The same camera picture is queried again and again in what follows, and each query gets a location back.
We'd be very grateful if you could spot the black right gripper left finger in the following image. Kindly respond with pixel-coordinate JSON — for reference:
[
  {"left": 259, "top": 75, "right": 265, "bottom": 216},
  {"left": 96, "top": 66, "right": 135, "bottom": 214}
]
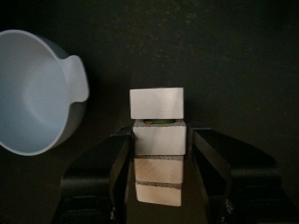
[{"left": 51, "top": 125, "right": 136, "bottom": 224}]

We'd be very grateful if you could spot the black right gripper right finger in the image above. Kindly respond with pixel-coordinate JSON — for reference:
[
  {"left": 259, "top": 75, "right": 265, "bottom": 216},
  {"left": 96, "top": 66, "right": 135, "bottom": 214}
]
[{"left": 191, "top": 127, "right": 299, "bottom": 224}]

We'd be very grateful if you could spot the light blue bowl with handles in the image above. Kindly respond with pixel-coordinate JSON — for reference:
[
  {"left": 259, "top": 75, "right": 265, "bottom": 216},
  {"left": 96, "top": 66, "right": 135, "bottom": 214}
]
[{"left": 0, "top": 29, "right": 91, "bottom": 158}]

